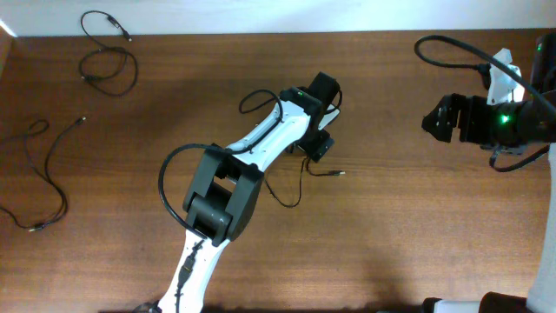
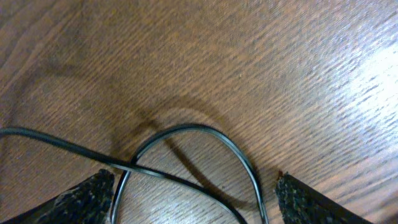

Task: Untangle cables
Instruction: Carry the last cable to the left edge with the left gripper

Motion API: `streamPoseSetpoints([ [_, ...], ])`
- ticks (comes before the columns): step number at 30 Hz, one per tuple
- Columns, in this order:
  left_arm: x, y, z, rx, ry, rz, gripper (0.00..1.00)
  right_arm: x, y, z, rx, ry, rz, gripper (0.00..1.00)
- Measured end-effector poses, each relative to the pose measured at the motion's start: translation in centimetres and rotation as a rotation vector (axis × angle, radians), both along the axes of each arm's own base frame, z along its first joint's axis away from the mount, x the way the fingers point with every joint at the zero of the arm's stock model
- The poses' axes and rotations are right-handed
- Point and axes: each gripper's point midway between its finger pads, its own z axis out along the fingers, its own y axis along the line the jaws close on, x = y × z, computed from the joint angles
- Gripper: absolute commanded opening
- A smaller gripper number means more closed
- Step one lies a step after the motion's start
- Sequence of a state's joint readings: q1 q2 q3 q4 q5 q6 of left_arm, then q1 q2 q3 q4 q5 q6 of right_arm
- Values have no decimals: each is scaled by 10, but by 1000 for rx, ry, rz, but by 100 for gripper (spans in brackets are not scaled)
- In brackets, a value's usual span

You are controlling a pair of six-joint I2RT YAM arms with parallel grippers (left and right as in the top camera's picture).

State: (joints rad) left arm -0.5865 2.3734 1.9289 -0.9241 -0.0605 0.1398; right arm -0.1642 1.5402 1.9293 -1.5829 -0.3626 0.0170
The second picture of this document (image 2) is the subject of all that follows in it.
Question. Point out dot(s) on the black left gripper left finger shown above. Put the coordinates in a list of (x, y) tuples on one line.
[(88, 202)]

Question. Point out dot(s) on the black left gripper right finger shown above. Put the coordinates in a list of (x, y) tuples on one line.
[(301, 204)]

